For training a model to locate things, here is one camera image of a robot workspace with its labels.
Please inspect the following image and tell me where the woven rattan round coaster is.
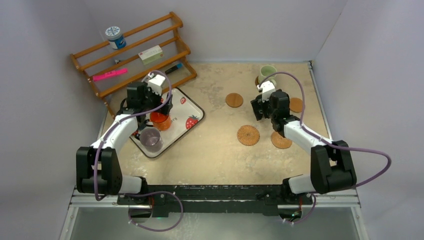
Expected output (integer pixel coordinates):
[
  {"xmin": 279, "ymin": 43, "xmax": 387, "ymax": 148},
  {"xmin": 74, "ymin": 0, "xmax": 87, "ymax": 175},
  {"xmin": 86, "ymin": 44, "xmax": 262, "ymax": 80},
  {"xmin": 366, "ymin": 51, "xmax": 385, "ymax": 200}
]
[{"xmin": 236, "ymin": 125, "xmax": 260, "ymax": 146}]

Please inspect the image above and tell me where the white strawberry metal tray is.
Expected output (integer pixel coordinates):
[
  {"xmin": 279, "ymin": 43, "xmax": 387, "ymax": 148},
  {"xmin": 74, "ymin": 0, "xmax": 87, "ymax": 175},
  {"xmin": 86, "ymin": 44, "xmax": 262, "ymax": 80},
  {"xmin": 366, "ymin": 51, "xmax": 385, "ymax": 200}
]
[{"xmin": 130, "ymin": 87, "xmax": 205, "ymax": 159}]

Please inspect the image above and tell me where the pink highlighter marker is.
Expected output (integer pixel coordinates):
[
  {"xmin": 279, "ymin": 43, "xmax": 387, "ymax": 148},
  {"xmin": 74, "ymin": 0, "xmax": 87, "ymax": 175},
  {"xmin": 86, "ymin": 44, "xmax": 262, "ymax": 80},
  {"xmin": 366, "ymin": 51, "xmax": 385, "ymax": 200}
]
[{"xmin": 92, "ymin": 68, "xmax": 128, "ymax": 82}]

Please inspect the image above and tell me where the plain round wooden coaster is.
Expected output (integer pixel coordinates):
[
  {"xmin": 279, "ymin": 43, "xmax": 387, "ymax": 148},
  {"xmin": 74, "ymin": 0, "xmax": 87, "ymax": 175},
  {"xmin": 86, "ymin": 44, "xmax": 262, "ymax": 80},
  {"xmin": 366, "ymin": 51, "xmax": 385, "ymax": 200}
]
[{"xmin": 225, "ymin": 92, "xmax": 244, "ymax": 108}]

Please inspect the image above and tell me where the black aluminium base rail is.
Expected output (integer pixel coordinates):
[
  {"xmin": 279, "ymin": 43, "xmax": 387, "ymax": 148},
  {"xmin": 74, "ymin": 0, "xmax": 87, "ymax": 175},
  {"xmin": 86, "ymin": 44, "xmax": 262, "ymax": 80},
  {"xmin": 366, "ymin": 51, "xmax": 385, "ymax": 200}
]
[{"xmin": 70, "ymin": 184, "xmax": 360, "ymax": 221}]

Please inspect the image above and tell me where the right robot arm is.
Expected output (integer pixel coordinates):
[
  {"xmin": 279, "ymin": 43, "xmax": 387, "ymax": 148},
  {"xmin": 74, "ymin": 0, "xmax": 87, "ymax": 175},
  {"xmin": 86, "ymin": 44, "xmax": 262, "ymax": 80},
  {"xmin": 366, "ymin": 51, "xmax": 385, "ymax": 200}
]
[{"xmin": 250, "ymin": 81, "xmax": 357, "ymax": 204}]

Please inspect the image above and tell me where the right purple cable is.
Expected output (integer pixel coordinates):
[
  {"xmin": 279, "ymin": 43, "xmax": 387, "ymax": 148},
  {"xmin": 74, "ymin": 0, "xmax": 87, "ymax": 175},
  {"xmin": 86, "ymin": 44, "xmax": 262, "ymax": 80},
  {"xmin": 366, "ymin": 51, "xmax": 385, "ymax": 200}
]
[{"xmin": 258, "ymin": 71, "xmax": 393, "ymax": 226}]

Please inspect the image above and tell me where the white green small box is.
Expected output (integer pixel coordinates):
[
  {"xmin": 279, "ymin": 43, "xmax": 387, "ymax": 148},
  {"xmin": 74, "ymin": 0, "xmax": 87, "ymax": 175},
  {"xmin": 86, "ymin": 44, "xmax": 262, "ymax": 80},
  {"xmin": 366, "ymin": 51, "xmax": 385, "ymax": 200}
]
[{"xmin": 138, "ymin": 45, "xmax": 164, "ymax": 65}]

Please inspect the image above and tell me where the lilac purple mug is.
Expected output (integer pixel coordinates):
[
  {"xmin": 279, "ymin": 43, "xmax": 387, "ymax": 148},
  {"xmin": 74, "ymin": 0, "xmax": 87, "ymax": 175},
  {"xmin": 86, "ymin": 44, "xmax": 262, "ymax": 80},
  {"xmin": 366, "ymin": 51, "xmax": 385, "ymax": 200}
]
[{"xmin": 139, "ymin": 127, "xmax": 163, "ymax": 153}]

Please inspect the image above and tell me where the blue white lidded jar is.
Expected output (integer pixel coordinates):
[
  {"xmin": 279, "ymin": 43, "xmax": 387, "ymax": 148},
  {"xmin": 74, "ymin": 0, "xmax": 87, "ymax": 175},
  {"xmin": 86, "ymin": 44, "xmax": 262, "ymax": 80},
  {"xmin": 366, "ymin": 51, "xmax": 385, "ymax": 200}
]
[{"xmin": 105, "ymin": 26, "xmax": 127, "ymax": 50}]

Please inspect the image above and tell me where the black blue marker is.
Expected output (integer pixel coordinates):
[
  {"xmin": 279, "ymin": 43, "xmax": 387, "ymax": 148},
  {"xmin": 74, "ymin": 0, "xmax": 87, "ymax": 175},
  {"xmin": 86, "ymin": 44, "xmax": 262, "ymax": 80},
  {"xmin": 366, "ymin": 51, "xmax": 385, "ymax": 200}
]
[{"xmin": 164, "ymin": 63, "xmax": 183, "ymax": 75}]

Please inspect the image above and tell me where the orange mug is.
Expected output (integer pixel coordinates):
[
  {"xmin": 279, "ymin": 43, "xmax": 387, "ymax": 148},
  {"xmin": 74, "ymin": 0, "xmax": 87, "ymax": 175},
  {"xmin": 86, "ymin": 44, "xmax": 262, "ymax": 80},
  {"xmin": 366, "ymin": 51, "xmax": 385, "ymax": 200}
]
[{"xmin": 149, "ymin": 112, "xmax": 172, "ymax": 131}]

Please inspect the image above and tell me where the brown wooden round coaster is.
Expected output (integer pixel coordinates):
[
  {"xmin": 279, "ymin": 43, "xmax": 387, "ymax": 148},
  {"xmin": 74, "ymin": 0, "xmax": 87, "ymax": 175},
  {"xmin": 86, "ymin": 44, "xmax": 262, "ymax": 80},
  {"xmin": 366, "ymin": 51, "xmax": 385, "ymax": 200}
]
[{"xmin": 289, "ymin": 97, "xmax": 303, "ymax": 113}]

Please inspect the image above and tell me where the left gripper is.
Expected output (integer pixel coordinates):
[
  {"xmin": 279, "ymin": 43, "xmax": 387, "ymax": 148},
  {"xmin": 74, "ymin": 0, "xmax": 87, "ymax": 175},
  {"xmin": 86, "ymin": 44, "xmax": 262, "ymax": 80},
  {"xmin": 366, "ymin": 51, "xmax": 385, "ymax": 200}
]
[{"xmin": 140, "ymin": 82, "xmax": 172, "ymax": 116}]

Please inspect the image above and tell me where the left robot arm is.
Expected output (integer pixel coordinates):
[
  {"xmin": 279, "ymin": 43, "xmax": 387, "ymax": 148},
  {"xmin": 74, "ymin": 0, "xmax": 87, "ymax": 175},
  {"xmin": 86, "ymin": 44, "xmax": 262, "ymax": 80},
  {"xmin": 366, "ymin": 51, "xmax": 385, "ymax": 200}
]
[{"xmin": 76, "ymin": 70, "xmax": 173, "ymax": 205}]

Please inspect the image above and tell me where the wooden tiered shelf rack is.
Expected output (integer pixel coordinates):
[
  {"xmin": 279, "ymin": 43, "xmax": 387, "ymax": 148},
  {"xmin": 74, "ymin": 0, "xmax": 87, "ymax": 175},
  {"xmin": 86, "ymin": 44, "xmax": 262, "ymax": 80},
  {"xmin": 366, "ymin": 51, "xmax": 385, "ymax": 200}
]
[{"xmin": 69, "ymin": 11, "xmax": 198, "ymax": 118}]

